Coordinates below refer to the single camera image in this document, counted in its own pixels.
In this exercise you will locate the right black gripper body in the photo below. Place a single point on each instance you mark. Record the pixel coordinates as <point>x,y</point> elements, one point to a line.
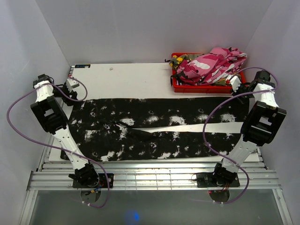
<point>242,89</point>

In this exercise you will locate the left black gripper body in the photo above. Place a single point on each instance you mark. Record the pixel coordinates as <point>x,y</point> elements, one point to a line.
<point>58,93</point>

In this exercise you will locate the black white splatter trousers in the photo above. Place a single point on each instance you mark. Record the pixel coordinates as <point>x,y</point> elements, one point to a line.
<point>116,129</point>

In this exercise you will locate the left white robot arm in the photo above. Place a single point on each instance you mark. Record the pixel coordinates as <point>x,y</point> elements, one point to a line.
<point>53,120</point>

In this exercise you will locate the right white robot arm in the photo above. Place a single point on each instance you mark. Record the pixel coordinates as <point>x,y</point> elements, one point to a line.
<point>260,126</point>

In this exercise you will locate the pink camouflage trousers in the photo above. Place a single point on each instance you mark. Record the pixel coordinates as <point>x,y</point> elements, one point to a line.
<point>211,67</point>

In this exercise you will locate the red plastic bin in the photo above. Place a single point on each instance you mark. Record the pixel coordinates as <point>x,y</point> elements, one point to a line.
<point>209,89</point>

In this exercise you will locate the small blue label sticker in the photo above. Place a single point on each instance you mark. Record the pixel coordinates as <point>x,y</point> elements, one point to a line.
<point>82,66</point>

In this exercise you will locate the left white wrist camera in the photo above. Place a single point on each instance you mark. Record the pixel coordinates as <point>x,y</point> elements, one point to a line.
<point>70,84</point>

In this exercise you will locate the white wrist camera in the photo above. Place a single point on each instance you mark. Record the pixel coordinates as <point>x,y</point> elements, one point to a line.
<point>235,82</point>
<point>70,84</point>

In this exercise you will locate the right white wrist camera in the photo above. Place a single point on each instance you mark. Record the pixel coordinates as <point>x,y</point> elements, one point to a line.
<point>235,82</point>

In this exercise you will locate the aluminium rail frame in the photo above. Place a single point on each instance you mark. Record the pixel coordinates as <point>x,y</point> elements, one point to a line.
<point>144,80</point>

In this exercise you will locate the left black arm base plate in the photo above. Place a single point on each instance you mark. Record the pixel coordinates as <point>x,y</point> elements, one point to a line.
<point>102,183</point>

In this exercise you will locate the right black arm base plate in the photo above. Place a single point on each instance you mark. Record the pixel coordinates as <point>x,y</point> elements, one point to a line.
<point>209,179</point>

